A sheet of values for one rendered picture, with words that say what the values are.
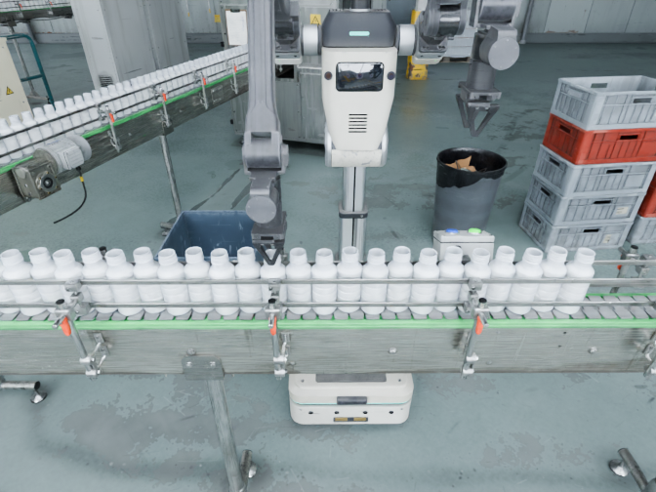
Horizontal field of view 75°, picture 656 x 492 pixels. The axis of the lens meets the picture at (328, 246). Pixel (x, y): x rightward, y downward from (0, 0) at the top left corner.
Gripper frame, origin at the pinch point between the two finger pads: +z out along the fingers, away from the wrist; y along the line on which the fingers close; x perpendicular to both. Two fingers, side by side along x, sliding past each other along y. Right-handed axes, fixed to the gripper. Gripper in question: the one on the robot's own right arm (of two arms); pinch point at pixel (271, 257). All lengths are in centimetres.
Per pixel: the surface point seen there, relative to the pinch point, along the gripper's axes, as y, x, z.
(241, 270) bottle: 1.3, -7.0, 3.0
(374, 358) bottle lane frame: 4.6, 24.6, 27.6
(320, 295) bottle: 2.5, 11.0, 9.0
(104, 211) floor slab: -236, -173, 116
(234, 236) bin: -60, -23, 32
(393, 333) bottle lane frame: 4.6, 28.7, 18.8
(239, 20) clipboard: -390, -74, -14
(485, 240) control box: -14, 53, 4
